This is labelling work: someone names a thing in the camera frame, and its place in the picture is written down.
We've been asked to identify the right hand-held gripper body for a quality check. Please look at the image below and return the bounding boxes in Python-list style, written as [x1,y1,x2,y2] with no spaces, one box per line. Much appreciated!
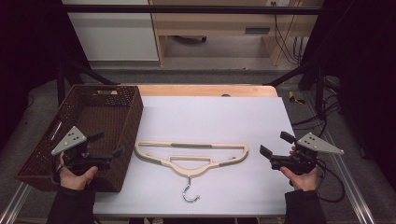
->
[270,132,345,175]

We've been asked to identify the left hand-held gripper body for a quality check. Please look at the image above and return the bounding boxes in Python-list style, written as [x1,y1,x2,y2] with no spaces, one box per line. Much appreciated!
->
[50,125,115,175]

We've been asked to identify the brown woven basket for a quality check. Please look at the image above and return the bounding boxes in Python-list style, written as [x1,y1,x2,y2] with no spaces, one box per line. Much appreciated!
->
[14,84,145,193]

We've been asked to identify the person's right hand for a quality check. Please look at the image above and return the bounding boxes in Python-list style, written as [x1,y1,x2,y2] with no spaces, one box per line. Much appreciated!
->
[279,167,320,192]

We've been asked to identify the person's left hand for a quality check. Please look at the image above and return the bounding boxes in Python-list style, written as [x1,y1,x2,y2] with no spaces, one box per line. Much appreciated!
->
[59,153,99,190]

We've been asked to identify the yellow and black tool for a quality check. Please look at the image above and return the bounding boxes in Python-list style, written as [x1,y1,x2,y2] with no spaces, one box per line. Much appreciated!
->
[288,91,306,105]

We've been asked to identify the white table mat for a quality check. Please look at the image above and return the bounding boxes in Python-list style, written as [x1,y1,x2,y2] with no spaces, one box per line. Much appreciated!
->
[92,95,297,217]

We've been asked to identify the black metal stand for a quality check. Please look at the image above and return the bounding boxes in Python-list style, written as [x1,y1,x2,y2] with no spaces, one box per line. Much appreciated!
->
[266,57,328,119]
[55,59,120,105]

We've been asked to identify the white cabinet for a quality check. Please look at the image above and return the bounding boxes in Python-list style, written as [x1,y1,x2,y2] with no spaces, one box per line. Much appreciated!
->
[62,0,160,62]

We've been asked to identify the light wooden desk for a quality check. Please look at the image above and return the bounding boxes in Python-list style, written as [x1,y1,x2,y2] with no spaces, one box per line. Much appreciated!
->
[148,0,325,67]

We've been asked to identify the black floor cables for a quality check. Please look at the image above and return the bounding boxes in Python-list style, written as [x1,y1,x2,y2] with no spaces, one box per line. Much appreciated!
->
[291,76,342,138]

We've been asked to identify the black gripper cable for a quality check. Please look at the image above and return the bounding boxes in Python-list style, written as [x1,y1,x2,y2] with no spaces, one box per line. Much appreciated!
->
[316,158,347,203]

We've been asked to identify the aluminium rail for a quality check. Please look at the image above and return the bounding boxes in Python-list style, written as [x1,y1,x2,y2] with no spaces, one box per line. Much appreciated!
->
[0,182,33,224]
[303,91,376,224]

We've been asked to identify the hanging black cables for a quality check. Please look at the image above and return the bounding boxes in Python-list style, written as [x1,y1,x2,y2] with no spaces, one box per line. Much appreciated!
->
[270,1,304,66]

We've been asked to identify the grey drawer handle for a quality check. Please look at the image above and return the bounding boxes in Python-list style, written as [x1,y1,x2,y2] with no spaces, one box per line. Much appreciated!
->
[244,26,272,35]

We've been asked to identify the black horizontal frame bar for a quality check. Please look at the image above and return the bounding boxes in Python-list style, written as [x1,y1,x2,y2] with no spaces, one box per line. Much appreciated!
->
[62,4,322,16]

